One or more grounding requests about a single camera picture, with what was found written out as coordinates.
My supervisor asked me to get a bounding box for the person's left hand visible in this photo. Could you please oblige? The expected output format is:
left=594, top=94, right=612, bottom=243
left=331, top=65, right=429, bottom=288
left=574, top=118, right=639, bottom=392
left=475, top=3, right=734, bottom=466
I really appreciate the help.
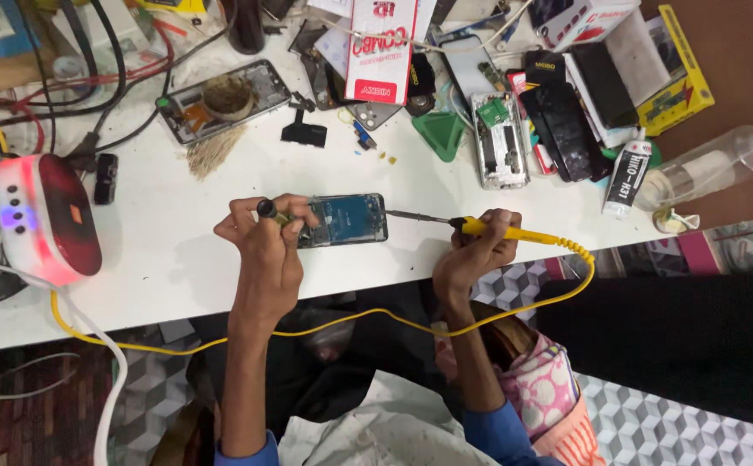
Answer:
left=213, top=193, right=321, bottom=314

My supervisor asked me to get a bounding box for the person's right hand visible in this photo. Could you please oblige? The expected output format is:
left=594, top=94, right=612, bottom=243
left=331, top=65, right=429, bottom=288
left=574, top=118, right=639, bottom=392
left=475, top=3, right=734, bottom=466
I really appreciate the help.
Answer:
left=432, top=208, right=524, bottom=313

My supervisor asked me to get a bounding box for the black knob brass tool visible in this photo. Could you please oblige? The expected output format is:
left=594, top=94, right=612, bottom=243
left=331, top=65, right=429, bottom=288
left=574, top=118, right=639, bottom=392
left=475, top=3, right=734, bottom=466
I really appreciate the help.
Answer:
left=256, top=198, right=292, bottom=227

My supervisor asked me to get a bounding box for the yellow soldering iron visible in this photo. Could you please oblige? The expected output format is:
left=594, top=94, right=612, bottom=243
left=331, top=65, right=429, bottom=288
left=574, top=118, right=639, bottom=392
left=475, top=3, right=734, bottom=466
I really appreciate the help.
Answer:
left=386, top=209, right=595, bottom=261

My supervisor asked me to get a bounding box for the phone with blue board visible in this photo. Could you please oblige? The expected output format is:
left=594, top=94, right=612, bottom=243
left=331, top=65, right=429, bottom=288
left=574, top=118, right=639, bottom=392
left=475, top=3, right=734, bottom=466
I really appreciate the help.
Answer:
left=296, top=193, right=389, bottom=250

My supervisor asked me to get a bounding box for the open silver phone body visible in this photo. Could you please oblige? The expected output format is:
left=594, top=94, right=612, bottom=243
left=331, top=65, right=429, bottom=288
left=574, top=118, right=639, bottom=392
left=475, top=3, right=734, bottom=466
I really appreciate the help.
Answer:
left=470, top=91, right=531, bottom=191

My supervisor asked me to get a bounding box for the straw bristle brush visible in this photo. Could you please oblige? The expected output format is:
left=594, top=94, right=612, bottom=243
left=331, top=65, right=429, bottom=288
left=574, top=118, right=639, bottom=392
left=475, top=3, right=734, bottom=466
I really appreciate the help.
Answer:
left=185, top=123, right=250, bottom=182

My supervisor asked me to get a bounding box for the green triangular opening pick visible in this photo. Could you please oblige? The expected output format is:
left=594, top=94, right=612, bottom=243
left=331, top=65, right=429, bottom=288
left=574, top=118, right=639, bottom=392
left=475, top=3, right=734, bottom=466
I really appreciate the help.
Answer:
left=411, top=110, right=467, bottom=163

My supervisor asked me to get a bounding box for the black flat phone part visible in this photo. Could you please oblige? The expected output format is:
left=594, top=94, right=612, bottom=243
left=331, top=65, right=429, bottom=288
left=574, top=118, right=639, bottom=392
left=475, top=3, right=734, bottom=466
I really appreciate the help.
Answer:
left=280, top=108, right=328, bottom=149

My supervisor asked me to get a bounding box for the pink floral cloth bag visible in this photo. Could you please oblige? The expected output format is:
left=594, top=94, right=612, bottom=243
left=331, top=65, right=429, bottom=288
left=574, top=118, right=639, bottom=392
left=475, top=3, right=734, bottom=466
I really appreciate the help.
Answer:
left=434, top=303, right=607, bottom=466

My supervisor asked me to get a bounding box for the small green circuit board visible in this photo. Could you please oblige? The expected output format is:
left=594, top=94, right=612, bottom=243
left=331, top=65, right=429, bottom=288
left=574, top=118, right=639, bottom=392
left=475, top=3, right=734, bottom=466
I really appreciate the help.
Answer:
left=476, top=96, right=511, bottom=128

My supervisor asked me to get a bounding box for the black cracked phone screen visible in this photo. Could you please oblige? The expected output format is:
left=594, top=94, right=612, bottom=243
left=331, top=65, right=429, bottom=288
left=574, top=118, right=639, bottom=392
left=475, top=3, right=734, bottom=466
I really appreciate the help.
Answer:
left=519, top=80, right=596, bottom=184

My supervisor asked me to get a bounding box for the small blue tool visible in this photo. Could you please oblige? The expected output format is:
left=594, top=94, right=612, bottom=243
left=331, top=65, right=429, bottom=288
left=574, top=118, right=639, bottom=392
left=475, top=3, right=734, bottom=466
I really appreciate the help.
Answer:
left=352, top=119, right=378, bottom=151

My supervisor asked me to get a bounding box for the round flux tin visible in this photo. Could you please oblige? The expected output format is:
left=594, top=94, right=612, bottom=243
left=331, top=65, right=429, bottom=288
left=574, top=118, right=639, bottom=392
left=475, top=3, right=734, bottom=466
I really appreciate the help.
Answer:
left=201, top=74, right=255, bottom=123

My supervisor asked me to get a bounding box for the person's right blue sleeve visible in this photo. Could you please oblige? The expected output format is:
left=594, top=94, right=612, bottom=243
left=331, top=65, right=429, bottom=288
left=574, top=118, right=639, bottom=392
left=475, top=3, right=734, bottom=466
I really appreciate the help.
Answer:
left=461, top=397, right=566, bottom=466

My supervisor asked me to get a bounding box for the person's blue sleeve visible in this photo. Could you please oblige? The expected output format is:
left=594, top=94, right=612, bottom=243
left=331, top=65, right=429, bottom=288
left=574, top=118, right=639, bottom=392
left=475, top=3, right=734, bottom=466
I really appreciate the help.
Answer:
left=461, top=397, right=566, bottom=466
left=213, top=430, right=281, bottom=466

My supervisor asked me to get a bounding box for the white black glue tube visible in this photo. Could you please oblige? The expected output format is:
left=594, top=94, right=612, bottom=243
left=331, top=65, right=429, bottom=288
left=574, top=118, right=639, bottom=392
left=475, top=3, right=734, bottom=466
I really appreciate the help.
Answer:
left=601, top=127, right=653, bottom=220

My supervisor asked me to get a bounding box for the small black plastic device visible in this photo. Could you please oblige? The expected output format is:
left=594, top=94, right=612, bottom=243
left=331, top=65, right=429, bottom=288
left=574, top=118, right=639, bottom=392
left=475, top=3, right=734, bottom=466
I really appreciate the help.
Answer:
left=93, top=153, right=119, bottom=206

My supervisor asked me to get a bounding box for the person's left blue sleeve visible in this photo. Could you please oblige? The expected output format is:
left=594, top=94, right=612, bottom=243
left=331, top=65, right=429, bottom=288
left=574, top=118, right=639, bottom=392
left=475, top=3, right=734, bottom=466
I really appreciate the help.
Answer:
left=213, top=430, right=281, bottom=466

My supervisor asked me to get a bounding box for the person's white garment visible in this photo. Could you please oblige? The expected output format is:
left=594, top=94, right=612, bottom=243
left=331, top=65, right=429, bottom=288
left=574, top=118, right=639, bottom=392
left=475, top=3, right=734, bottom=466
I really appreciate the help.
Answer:
left=277, top=369, right=500, bottom=466

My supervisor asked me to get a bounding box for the white phone back cover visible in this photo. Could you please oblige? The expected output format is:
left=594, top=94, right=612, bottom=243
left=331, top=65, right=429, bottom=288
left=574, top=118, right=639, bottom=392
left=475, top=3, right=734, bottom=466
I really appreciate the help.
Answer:
left=437, top=32, right=502, bottom=116

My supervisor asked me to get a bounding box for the black small label box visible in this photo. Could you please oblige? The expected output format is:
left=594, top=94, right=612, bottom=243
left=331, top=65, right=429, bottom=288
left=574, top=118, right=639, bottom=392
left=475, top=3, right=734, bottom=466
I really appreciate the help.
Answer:
left=523, top=50, right=567, bottom=89

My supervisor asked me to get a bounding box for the crumpled white wrapper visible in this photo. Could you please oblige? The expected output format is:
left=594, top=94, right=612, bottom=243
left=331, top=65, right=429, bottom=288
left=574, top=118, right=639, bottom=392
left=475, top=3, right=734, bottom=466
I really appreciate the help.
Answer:
left=651, top=206, right=701, bottom=235

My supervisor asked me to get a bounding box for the red white portable speaker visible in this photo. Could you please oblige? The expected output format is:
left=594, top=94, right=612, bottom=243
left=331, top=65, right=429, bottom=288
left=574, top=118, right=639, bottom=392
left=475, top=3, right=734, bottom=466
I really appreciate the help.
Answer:
left=0, top=153, right=103, bottom=287

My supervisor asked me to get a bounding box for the black cloth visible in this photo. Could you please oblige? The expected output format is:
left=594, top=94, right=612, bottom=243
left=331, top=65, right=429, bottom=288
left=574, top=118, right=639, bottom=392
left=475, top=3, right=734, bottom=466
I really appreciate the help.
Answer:
left=536, top=272, right=753, bottom=433

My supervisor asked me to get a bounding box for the black flat box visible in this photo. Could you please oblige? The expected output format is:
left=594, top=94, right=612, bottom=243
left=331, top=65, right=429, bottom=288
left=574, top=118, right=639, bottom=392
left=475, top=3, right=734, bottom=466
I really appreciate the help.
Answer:
left=570, top=41, right=640, bottom=129

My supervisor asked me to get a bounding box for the red white cardboard box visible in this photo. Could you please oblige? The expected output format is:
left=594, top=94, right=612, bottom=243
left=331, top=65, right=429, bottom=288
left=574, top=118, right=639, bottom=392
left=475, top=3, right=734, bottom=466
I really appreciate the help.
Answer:
left=345, top=0, right=419, bottom=106

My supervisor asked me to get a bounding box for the dark bottle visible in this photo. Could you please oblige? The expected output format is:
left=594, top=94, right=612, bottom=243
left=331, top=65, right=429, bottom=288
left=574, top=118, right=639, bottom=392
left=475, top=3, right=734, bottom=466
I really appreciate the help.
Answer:
left=224, top=0, right=267, bottom=57

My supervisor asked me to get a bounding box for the clear plastic spray bottle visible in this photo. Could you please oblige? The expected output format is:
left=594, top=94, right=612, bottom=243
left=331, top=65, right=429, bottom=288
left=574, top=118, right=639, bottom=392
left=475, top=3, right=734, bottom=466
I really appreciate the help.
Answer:
left=634, top=119, right=753, bottom=214

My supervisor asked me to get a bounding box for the white product box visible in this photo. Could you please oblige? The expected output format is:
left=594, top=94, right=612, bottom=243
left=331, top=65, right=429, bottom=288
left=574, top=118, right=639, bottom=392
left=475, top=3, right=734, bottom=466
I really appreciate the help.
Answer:
left=528, top=0, right=642, bottom=53

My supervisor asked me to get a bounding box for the yellow cardboard box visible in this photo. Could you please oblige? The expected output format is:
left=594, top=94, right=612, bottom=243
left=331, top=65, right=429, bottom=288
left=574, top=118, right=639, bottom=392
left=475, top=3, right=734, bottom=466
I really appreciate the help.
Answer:
left=635, top=4, right=716, bottom=137

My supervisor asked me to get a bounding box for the yellow soldering iron cable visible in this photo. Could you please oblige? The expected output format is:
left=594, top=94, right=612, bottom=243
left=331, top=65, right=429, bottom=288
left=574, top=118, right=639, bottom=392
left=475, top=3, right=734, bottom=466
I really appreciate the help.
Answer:
left=49, top=249, right=596, bottom=357

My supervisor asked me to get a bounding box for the grey camera bezel part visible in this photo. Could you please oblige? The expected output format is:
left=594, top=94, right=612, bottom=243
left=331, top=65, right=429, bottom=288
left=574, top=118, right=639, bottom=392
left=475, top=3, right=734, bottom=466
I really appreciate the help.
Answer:
left=350, top=101, right=404, bottom=132

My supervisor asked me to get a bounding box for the open grey phone frame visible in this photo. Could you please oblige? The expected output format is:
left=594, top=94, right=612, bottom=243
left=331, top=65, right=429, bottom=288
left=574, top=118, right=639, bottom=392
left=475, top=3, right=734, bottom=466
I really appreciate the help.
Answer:
left=156, top=59, right=294, bottom=146

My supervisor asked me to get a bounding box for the thick white cable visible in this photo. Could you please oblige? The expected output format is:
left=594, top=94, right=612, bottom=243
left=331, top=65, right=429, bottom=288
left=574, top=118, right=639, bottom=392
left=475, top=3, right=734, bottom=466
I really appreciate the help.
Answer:
left=0, top=258, right=129, bottom=466

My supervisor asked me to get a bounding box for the tangle of black red cables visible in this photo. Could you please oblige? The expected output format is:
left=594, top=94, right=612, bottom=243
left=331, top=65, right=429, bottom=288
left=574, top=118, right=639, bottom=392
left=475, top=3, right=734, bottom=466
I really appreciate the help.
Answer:
left=0, top=0, right=238, bottom=156

